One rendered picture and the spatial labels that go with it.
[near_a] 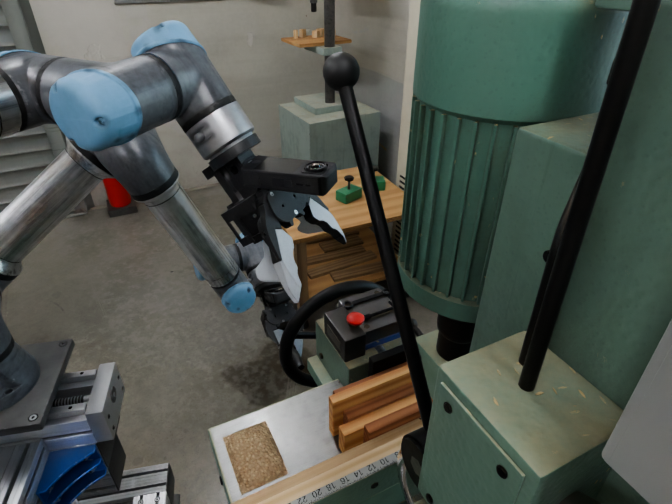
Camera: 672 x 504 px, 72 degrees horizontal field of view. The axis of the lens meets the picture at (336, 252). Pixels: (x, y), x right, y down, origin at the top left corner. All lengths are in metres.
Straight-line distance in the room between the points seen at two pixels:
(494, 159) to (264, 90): 3.23
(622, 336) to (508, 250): 0.14
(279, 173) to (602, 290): 0.37
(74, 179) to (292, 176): 0.57
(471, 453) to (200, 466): 1.59
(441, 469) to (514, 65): 0.31
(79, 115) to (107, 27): 2.84
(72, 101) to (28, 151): 2.98
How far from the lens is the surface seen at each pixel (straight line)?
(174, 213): 0.94
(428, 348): 0.67
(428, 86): 0.44
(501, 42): 0.40
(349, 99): 0.45
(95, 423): 1.09
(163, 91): 0.55
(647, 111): 0.28
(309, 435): 0.78
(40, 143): 3.48
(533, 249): 0.40
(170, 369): 2.20
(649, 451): 0.26
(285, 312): 1.15
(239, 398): 2.02
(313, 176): 0.54
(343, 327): 0.78
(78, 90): 0.51
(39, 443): 1.13
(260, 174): 0.57
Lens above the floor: 1.53
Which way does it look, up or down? 33 degrees down
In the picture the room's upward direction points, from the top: straight up
